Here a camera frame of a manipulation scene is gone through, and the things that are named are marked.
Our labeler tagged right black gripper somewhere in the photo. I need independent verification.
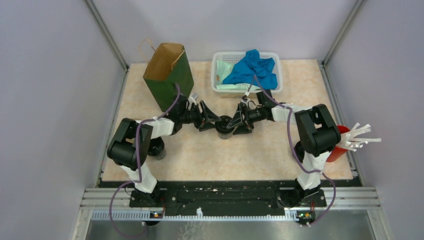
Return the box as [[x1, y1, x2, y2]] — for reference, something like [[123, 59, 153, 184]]
[[227, 103, 265, 136]]

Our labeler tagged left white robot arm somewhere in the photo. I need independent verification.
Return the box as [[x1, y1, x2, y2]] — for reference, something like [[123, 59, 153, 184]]
[[106, 94, 221, 207]]

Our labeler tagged light green cloth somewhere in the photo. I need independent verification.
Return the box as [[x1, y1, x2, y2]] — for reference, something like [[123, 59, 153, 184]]
[[216, 59, 269, 92]]

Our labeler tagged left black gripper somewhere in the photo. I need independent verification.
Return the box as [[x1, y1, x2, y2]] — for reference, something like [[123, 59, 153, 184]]
[[180, 100, 222, 132]]

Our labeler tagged green brown paper bag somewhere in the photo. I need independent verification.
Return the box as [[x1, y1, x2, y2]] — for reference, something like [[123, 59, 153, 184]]
[[138, 38, 195, 112]]

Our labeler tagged white cable duct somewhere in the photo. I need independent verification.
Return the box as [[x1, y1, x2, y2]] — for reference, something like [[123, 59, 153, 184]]
[[91, 208, 312, 222]]

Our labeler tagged white plastic basket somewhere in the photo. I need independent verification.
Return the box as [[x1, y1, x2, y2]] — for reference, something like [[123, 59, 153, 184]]
[[211, 51, 284, 99]]

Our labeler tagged blue cloth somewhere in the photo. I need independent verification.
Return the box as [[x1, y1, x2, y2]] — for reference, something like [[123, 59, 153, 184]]
[[222, 49, 278, 90]]

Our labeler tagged dark coffee cup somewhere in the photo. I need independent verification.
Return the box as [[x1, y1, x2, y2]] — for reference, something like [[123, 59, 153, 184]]
[[214, 115, 234, 140], [147, 137, 166, 161]]

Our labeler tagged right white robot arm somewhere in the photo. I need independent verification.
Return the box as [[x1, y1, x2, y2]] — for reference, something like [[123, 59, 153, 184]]
[[226, 90, 341, 206]]

